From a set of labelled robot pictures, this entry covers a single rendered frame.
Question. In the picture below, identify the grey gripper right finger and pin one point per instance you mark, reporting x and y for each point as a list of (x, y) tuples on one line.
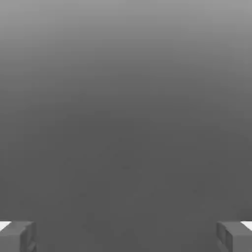
[(236, 236)]

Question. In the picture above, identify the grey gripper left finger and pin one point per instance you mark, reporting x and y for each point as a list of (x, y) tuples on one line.
[(15, 236)]

